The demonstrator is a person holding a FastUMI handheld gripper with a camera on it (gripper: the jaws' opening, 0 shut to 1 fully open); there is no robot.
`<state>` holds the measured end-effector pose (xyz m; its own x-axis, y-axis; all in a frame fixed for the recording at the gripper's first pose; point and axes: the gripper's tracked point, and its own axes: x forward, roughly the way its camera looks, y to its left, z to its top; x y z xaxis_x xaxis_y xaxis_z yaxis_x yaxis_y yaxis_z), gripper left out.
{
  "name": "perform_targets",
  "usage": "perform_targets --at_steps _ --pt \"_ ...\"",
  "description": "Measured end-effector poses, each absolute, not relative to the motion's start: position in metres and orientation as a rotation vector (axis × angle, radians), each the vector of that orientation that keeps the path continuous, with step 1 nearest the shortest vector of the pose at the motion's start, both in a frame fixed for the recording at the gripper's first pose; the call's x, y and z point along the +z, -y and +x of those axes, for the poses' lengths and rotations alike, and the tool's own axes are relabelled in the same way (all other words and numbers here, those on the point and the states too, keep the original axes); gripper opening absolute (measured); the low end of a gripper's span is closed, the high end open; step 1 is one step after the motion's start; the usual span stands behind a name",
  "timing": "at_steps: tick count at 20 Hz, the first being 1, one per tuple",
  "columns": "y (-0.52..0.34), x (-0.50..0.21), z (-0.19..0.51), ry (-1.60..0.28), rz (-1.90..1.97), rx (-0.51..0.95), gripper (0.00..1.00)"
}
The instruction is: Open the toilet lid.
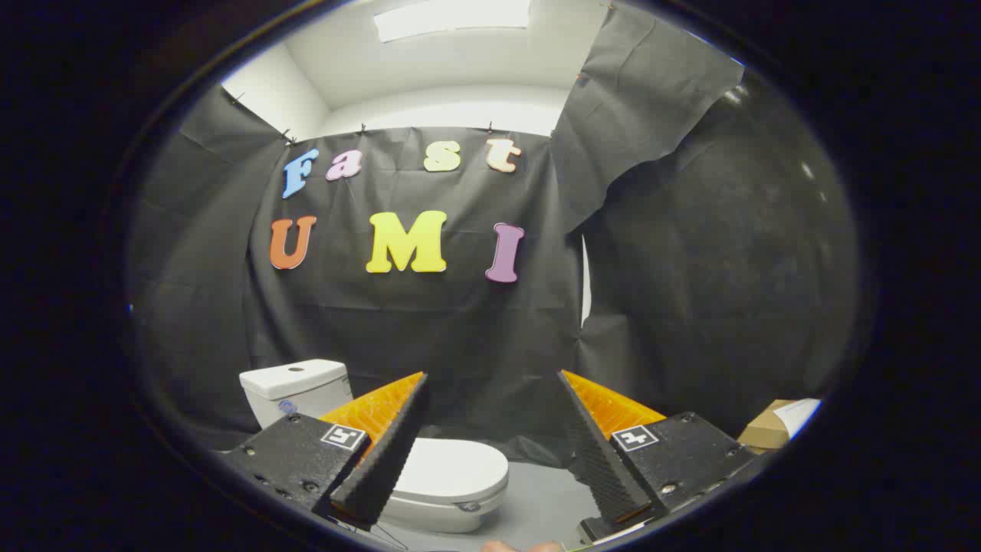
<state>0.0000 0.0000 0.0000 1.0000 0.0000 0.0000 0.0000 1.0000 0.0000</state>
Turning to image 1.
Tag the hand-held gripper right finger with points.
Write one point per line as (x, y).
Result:
(598, 460)

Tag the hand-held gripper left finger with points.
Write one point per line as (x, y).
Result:
(387, 452)

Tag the white toilet lid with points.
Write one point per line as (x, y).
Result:
(452, 468)

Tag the white toilet tank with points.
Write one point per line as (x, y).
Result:
(295, 387)

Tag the black backdrop cloth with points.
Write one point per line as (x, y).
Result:
(460, 330)

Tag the brown cardboard box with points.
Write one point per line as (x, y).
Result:
(760, 437)

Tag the white paper sheet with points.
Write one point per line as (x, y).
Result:
(798, 414)

